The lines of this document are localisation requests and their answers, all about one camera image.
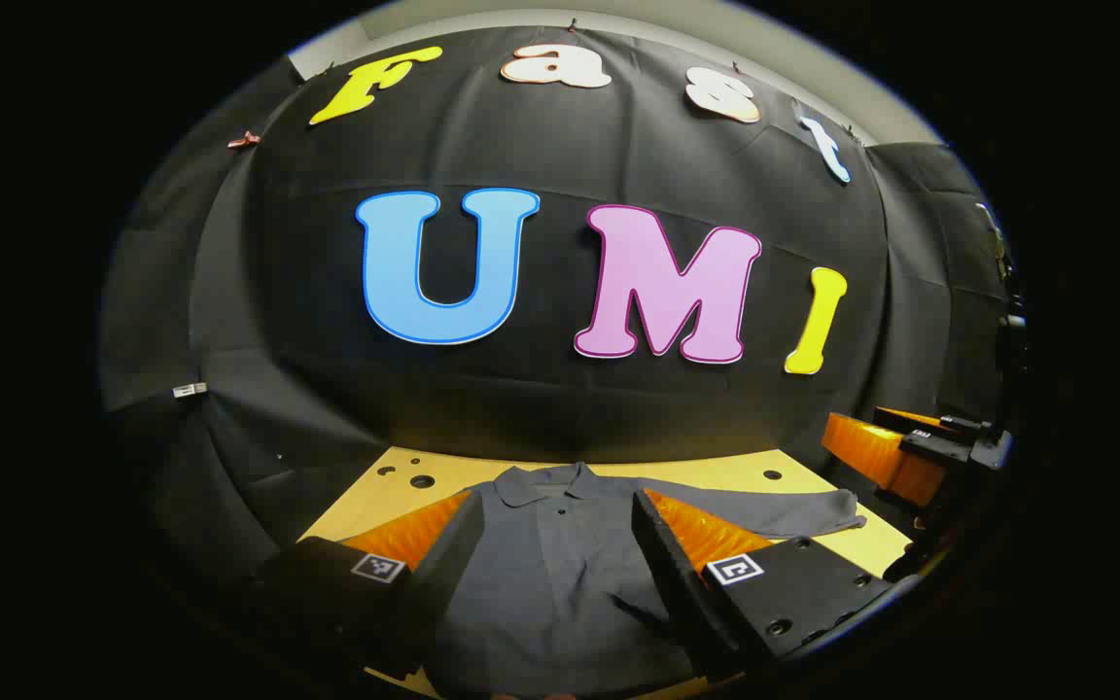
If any black backdrop cloth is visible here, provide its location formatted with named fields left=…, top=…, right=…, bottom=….
left=98, top=24, right=1028, bottom=584

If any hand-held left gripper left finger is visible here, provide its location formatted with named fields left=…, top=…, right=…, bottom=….
left=251, top=490, right=485, bottom=680

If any dark grey collared shirt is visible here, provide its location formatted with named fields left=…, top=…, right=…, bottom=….
left=424, top=462, right=867, bottom=700

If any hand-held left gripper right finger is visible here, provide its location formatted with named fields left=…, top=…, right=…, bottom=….
left=631, top=489, right=896, bottom=682

